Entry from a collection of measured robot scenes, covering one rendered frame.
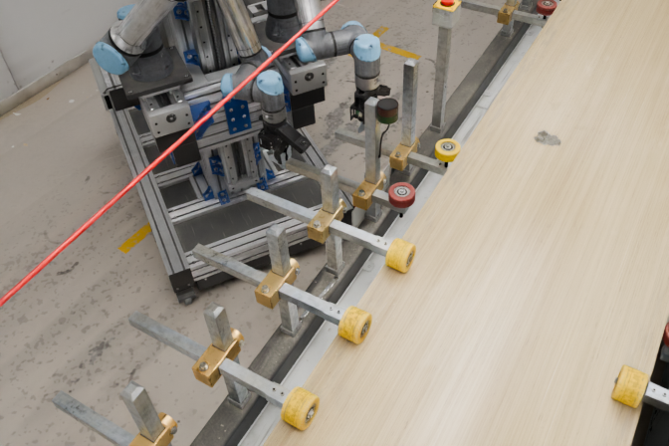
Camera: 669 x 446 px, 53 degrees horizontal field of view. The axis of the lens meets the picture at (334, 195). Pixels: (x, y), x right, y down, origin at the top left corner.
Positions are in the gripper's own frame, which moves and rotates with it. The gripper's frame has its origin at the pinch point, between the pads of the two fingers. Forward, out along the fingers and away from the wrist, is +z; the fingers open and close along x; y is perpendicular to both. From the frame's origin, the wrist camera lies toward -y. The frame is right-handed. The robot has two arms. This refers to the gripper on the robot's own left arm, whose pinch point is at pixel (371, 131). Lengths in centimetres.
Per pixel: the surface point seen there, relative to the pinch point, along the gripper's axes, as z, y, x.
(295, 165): 7.1, 18.7, -18.0
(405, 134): 5.5, -9.8, 7.6
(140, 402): -18, 114, 10
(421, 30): 93, -204, -73
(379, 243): -3, 43, 26
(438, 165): 11.2, -6.7, 21.3
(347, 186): 7.4, 19.0, 1.7
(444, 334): 3, 57, 51
